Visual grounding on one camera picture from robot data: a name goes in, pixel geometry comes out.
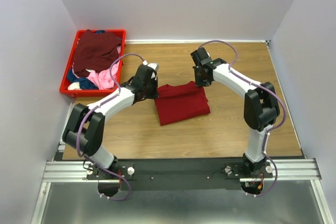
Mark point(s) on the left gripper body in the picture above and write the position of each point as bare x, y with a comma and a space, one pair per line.
150, 89

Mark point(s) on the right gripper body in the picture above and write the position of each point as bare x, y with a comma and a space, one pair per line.
199, 81

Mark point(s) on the red t-shirt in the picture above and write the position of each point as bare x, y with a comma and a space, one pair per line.
179, 103

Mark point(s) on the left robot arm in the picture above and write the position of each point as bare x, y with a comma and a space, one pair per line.
85, 126

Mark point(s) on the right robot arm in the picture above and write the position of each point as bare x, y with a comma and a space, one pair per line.
261, 107

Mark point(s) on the pink t-shirt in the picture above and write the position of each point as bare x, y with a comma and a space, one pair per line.
102, 80

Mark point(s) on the red plastic bin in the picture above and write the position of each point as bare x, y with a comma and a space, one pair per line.
121, 33

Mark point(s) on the maroon t-shirt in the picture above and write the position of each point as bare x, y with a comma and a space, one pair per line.
95, 52

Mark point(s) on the navy blue t-shirt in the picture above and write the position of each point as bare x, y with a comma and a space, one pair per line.
86, 86

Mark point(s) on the white garment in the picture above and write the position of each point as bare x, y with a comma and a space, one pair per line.
74, 86

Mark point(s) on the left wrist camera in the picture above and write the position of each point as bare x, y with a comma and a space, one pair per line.
153, 68

